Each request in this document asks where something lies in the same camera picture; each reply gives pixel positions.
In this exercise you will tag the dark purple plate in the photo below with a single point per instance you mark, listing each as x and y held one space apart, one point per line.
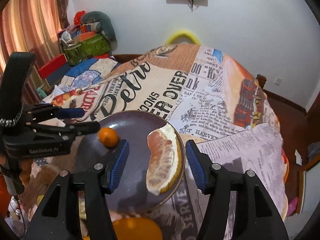
131 196

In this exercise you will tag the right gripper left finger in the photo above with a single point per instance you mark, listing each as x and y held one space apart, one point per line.
57 216

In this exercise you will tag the orange pink curtain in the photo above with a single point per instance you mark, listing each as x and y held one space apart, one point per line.
32 26

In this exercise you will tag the newspaper print tablecloth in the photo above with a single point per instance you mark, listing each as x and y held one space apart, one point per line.
206 96

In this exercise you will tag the white wall socket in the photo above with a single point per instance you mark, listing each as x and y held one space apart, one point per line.
277 81

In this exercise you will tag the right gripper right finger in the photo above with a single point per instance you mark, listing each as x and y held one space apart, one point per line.
256 216

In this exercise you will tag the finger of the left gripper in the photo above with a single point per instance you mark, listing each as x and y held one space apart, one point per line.
35 114
34 132

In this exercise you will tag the pomelo segment with rind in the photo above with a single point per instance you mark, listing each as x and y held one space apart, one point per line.
165 160

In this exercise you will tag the small tangerine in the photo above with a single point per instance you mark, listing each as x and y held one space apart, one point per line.
108 137

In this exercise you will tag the grey plush pillow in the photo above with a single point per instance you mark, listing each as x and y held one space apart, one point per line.
101 23

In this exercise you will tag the red plastic bag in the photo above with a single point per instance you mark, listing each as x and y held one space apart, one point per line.
77 17

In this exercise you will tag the blue patchwork quilt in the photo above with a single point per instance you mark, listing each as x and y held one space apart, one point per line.
86 73

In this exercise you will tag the red box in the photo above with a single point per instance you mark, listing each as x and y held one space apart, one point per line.
51 66

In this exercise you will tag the large orange front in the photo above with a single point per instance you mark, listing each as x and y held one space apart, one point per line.
138 228

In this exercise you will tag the green storage box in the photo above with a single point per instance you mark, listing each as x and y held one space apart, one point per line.
91 47

